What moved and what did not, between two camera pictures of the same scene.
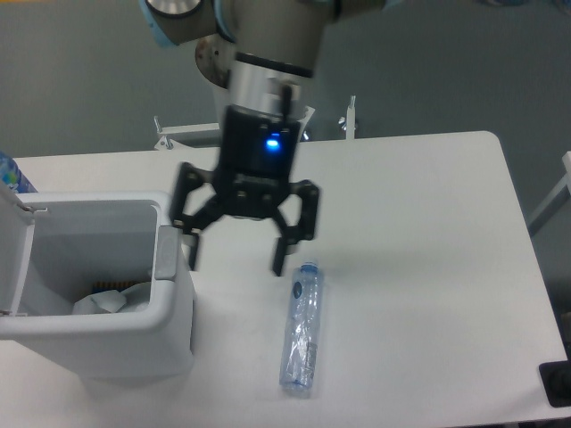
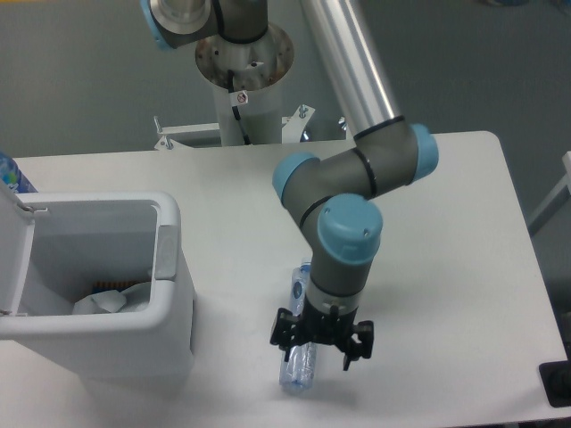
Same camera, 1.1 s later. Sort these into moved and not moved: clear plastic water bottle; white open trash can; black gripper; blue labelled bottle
Moved: black gripper
Not moved: clear plastic water bottle; blue labelled bottle; white open trash can
